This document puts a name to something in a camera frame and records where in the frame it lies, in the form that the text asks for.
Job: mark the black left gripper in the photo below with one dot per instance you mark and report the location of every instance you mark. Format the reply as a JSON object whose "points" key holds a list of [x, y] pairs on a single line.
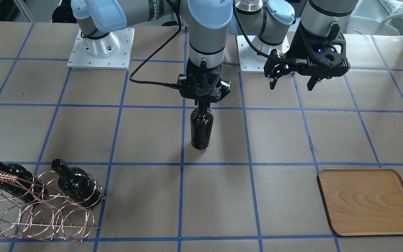
{"points": [[297, 48]]}

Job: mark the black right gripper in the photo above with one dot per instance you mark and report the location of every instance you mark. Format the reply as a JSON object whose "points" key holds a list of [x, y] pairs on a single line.
{"points": [[226, 87]]}

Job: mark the dark glass wine bottle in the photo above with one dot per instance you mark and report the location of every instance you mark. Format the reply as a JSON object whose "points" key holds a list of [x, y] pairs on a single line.
{"points": [[201, 121]]}

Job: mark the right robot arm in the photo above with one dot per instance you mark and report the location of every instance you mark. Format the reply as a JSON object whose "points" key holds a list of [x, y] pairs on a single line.
{"points": [[208, 22]]}

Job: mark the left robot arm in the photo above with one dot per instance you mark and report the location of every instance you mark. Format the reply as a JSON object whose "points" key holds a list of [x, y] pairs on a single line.
{"points": [[270, 20]]}

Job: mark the wooden tray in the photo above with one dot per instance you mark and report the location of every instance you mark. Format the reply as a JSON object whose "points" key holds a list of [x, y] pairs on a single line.
{"points": [[363, 202]]}

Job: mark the dark wine bottle in basket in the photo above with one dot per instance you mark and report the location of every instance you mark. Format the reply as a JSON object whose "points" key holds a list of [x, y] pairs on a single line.
{"points": [[76, 184]]}

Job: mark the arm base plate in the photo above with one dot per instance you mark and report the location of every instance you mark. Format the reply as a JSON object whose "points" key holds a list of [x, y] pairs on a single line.
{"points": [[109, 53], [250, 61]]}

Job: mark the copper wire bottle basket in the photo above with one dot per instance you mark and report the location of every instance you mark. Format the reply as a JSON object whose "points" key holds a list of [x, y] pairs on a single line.
{"points": [[53, 217]]}

